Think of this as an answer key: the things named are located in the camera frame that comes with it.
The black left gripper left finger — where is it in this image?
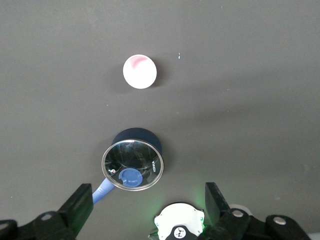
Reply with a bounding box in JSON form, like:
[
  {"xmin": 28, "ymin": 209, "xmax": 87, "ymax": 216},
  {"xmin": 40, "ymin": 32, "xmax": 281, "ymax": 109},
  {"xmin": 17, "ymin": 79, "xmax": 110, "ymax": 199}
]
[{"xmin": 0, "ymin": 183, "xmax": 94, "ymax": 240}]

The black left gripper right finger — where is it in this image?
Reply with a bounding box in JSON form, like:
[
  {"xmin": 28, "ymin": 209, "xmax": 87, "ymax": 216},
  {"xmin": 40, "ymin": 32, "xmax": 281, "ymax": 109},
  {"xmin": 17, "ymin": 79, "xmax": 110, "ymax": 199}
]
[{"xmin": 202, "ymin": 181, "xmax": 311, "ymax": 240}]

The pink plastic cup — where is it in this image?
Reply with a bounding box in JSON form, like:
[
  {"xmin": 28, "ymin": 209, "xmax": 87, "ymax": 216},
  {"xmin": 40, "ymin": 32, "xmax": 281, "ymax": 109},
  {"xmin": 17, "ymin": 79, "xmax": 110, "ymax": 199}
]
[{"xmin": 122, "ymin": 53, "xmax": 158, "ymax": 90}]

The glass lid with blue knob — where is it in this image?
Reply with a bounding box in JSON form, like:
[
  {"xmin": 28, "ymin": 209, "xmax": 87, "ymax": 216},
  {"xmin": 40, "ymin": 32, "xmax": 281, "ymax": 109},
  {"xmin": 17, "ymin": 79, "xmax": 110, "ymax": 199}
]
[{"xmin": 101, "ymin": 139, "xmax": 165, "ymax": 192}]

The dark grey table mat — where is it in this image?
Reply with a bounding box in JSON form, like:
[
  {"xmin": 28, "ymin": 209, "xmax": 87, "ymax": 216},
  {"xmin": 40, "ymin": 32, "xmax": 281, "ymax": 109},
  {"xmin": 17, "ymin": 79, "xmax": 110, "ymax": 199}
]
[{"xmin": 0, "ymin": 0, "xmax": 320, "ymax": 240}]

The dark blue saucepan, blue handle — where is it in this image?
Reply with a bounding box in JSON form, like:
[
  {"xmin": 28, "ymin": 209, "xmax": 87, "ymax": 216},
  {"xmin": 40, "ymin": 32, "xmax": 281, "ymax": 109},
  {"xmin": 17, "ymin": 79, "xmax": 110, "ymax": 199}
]
[{"xmin": 91, "ymin": 127, "xmax": 164, "ymax": 206}]

